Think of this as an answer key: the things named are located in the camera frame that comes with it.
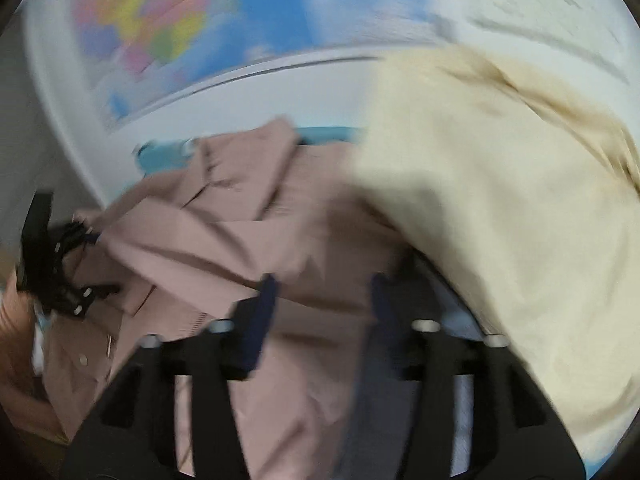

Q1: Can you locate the white wall poster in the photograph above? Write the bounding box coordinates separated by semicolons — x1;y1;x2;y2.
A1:
450;0;632;86

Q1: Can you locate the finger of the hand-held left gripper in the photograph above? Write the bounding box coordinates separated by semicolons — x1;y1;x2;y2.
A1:
42;282;121;317
50;221;102;261

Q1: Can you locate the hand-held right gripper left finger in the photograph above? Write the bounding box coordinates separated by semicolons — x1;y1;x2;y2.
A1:
65;274;280;480

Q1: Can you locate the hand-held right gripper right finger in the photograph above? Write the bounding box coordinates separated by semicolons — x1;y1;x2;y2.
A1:
371;273;586;480

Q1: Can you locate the cream garment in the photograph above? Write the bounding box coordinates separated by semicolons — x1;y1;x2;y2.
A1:
345;45;640;467

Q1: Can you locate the colourful world map poster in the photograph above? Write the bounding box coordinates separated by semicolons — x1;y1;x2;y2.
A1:
74;0;453;133

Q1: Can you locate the pink shirt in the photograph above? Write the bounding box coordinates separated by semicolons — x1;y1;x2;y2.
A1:
42;117;416;480

